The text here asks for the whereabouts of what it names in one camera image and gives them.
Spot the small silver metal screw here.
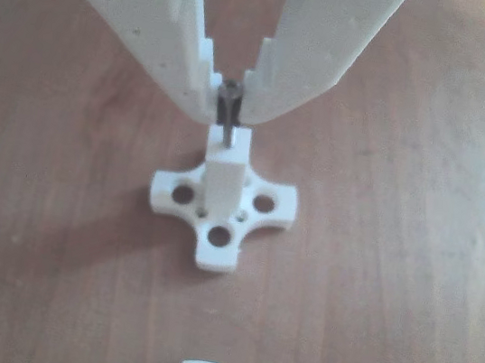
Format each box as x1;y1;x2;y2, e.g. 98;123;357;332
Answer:
211;76;247;149

